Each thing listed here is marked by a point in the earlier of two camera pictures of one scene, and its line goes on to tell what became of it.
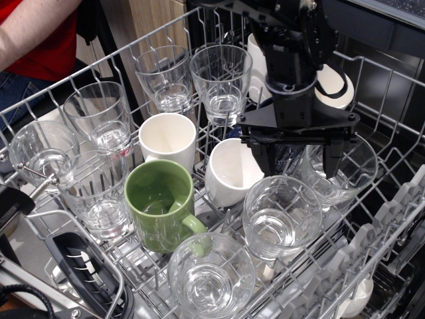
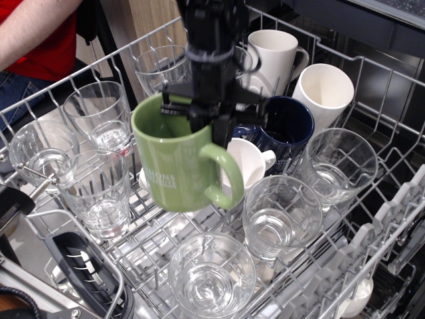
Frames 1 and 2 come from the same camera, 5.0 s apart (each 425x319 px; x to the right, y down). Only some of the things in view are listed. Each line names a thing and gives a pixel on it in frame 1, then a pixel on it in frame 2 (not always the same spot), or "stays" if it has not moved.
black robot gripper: [295, 118] -> [214, 99]
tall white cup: [168, 136] -> [143, 181]
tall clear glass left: [99, 109] stays
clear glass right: [356, 169] stays
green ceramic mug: [161, 195] -> [178, 169]
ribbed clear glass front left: [97, 185] stays
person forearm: [28, 23] stays
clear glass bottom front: [210, 275] stays
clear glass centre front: [281, 214] stays
